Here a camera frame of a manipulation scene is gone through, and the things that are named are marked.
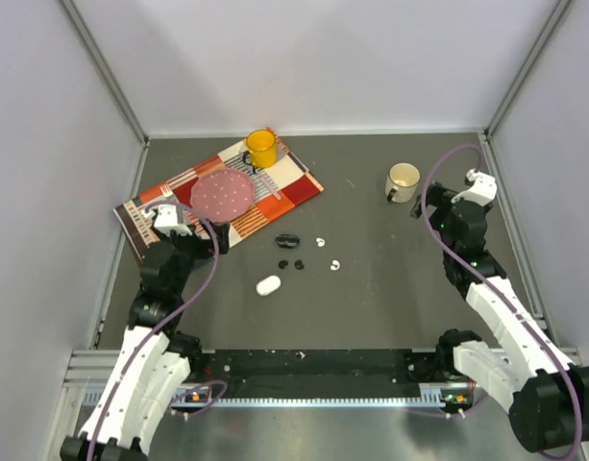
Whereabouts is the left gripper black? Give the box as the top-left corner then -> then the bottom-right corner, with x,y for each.
152,218 -> 228,294

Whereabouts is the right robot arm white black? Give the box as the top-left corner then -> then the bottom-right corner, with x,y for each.
411,182 -> 589,452

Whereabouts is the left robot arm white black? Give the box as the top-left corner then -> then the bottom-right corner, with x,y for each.
60,222 -> 230,460

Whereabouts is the white earbud charging case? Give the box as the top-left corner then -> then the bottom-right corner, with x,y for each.
256,275 -> 282,297

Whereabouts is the pink dotted plate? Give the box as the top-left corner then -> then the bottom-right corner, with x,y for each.
190,168 -> 256,223

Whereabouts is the cream enamel mug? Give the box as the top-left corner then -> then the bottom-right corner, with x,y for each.
384,162 -> 421,204

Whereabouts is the patterned orange placemat cloth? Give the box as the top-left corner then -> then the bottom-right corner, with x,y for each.
114,127 -> 324,263

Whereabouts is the yellow mug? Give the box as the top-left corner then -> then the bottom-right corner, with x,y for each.
242,129 -> 278,168

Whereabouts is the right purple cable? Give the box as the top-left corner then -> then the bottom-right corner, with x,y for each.
420,143 -> 586,457

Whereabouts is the purple cable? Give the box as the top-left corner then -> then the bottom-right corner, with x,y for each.
420,143 -> 586,457
85,201 -> 228,461

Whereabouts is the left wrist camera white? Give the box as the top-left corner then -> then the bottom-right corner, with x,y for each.
152,204 -> 192,237

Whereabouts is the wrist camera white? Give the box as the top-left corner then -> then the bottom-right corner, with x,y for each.
456,169 -> 498,206
152,204 -> 192,237

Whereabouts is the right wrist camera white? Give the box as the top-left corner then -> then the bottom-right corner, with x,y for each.
456,169 -> 498,206

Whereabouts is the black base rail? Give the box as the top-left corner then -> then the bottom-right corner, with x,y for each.
189,349 -> 445,400

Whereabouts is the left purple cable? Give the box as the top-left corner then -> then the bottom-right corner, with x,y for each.
85,201 -> 228,461

